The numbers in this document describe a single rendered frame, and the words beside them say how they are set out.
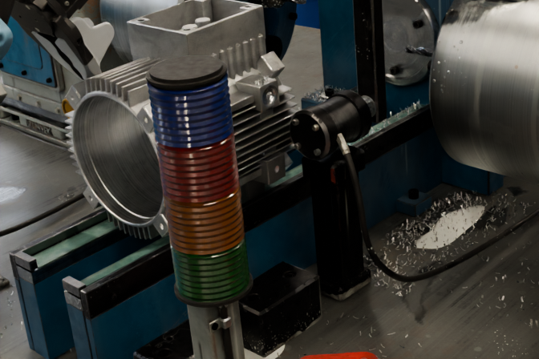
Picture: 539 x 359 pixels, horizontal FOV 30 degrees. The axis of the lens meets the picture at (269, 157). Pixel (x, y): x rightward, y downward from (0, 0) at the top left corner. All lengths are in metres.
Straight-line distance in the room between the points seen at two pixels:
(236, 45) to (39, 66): 0.63
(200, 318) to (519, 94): 0.44
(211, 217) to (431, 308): 0.49
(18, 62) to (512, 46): 0.94
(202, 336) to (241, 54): 0.41
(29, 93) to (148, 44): 0.68
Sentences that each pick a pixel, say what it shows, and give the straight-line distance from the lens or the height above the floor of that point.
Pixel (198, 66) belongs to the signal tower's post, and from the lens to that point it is 0.74.
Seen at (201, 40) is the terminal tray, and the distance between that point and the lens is 1.10.
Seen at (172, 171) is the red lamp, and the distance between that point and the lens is 0.75.
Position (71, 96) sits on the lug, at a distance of 1.14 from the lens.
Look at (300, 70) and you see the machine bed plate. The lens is 1.98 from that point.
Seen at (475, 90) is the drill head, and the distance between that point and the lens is 1.11.
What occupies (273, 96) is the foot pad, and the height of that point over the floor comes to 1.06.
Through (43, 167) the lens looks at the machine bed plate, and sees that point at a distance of 1.68.
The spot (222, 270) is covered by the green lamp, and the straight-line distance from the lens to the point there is 0.79.
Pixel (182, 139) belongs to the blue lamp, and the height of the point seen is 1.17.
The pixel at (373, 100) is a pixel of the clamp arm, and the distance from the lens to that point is 1.18.
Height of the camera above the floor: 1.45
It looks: 24 degrees down
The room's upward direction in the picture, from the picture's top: 5 degrees counter-clockwise
